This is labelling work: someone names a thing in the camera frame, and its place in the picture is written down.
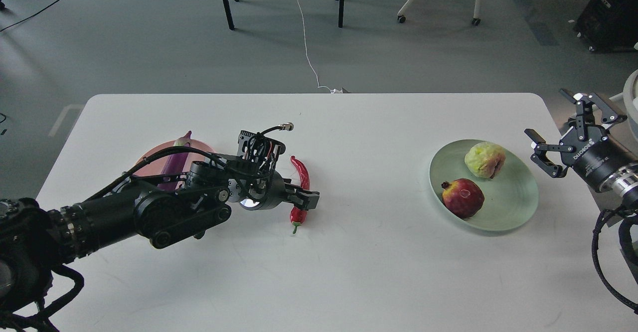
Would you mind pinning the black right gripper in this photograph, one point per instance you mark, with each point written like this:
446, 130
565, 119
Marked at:
602, 162

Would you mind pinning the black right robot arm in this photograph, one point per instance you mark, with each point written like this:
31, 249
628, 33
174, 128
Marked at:
627, 213

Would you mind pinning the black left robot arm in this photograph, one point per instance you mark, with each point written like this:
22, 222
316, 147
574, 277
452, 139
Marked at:
168, 196

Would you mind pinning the purple eggplant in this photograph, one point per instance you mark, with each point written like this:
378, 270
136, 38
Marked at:
175, 164

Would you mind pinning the red pomegranate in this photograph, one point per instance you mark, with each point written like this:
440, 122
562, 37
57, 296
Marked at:
462, 197

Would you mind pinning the black equipment case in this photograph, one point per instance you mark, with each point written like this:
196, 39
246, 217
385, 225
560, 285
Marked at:
609, 26

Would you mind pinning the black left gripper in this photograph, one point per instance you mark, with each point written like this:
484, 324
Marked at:
280, 190

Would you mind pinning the pink plate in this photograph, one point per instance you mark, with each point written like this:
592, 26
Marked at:
156, 167

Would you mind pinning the white chair at right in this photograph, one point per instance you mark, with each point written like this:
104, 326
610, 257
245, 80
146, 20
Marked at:
629, 99

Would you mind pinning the red chili pepper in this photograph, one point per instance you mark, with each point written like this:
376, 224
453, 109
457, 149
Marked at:
297, 215

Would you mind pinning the green yellow custard apple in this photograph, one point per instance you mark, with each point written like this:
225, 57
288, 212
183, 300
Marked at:
485, 160

